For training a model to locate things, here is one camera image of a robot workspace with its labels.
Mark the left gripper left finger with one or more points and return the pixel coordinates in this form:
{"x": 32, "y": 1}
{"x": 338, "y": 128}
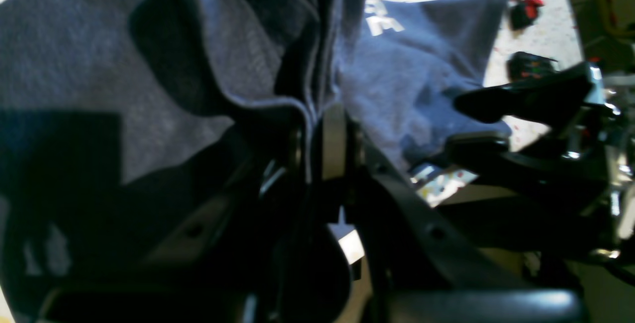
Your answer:
{"x": 253, "y": 253}

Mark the black TV remote control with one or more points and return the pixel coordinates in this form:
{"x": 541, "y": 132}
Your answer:
{"x": 522, "y": 65}

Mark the dark blue T-shirt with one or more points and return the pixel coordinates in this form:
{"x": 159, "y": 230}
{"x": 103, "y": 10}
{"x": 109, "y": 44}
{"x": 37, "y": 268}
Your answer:
{"x": 120, "y": 117}

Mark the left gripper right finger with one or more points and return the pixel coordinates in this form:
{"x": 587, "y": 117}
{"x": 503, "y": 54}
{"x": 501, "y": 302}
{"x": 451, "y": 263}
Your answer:
{"x": 421, "y": 269}

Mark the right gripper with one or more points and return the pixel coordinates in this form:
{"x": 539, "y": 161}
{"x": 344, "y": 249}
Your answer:
{"x": 570, "y": 192}

